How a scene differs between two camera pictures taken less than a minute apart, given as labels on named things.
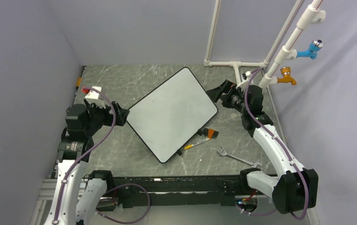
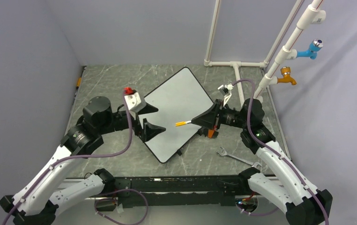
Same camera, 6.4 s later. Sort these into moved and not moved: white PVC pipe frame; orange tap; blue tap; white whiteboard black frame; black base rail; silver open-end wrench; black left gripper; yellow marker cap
Moved: black left gripper; yellow marker cap
Not moved: orange tap; white PVC pipe frame; blue tap; white whiteboard black frame; black base rail; silver open-end wrench
